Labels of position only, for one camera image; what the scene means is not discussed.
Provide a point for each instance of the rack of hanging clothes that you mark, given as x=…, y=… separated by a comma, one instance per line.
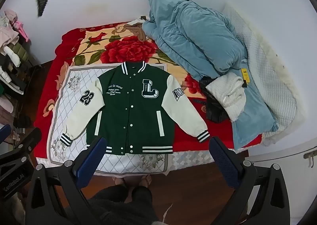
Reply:
x=12, y=49

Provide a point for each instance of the white quilted mattress pad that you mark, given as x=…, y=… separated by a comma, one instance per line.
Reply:
x=270, y=66

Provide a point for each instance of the white diamond pattern mat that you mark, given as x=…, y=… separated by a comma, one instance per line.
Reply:
x=63, y=96

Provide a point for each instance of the pink clothes hanger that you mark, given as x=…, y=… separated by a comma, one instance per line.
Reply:
x=22, y=31

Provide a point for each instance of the yellow tag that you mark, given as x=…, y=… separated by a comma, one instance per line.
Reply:
x=245, y=73

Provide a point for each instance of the green varsity jacket white sleeves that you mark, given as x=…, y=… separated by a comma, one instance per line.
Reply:
x=128, y=120

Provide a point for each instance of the person's dark trousers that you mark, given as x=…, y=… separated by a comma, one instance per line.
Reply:
x=123, y=207

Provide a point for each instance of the person's left foot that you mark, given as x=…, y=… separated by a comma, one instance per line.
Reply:
x=117, y=180

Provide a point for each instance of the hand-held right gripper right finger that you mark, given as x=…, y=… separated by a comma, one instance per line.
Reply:
x=225, y=163

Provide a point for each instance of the small wall fixture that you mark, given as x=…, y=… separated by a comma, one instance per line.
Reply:
x=310, y=156

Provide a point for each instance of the light blue quilt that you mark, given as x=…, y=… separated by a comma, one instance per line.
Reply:
x=198, y=36

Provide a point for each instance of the black garment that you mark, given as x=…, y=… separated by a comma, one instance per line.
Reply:
x=215, y=113

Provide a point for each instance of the patterned bed sheet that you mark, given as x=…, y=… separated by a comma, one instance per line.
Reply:
x=190, y=158

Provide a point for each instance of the red floral blanket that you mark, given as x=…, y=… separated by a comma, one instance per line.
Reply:
x=128, y=49

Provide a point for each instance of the white knit cloth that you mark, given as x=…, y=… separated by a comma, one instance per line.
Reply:
x=227, y=91

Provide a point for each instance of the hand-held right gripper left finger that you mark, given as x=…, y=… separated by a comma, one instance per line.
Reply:
x=91, y=163

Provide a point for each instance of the person's right foot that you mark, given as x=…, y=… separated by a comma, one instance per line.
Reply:
x=146, y=180

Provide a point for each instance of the person's foot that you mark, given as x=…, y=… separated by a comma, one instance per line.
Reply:
x=117, y=180
x=146, y=180

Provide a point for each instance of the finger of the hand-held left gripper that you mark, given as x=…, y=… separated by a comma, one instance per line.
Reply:
x=5, y=132
x=29, y=138

